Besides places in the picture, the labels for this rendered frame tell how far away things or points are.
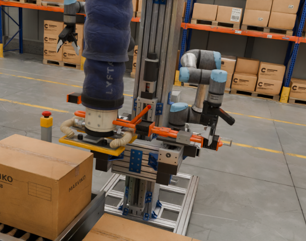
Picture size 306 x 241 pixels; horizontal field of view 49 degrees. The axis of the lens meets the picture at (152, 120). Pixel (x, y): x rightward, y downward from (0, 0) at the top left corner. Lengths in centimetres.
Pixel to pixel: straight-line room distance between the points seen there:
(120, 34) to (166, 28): 77
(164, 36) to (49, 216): 137
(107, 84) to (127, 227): 96
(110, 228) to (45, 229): 39
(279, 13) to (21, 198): 769
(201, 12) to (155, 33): 647
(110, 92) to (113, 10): 39
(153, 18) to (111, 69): 82
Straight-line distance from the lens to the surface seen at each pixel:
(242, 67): 935
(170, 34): 238
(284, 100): 895
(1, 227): 226
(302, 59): 1030
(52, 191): 193
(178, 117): 227
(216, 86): 160
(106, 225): 223
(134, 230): 221
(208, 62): 205
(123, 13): 166
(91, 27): 167
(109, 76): 168
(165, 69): 241
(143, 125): 174
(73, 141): 180
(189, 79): 168
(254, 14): 880
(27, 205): 209
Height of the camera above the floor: 186
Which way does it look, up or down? 18 degrees down
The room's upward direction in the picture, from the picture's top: 7 degrees clockwise
